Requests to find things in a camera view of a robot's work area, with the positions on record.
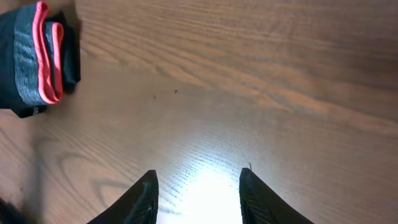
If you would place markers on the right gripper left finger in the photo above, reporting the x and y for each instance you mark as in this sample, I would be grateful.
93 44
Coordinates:
138 205

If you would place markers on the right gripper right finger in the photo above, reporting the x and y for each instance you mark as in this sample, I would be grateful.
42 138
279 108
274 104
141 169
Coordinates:
261 205

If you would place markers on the black leggings with grey waistband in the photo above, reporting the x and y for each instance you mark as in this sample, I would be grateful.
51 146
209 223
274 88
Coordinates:
39 59

